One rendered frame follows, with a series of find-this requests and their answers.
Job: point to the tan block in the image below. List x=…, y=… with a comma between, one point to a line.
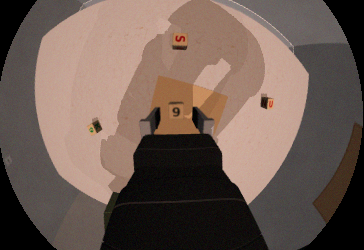
x=180, y=41
x=94, y=128
x=267, y=102
x=176, y=110

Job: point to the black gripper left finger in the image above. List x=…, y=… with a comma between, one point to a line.
x=151, y=123

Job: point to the tan square mat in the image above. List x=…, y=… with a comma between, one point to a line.
x=171, y=90

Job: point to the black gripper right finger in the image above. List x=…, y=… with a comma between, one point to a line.
x=200, y=120

